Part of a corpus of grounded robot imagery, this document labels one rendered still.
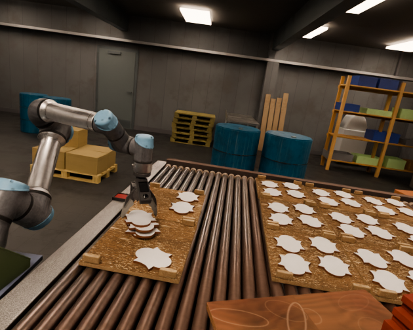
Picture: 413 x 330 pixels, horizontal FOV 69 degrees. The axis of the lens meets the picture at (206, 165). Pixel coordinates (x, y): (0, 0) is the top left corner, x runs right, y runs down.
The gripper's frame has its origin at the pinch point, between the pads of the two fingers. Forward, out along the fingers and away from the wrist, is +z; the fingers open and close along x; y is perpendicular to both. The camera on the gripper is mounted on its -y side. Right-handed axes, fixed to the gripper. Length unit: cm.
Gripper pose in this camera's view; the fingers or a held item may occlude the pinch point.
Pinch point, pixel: (139, 218)
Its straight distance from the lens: 132.4
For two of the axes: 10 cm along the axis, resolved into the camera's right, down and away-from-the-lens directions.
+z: -1.3, 9.6, 2.6
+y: -3.8, -2.9, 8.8
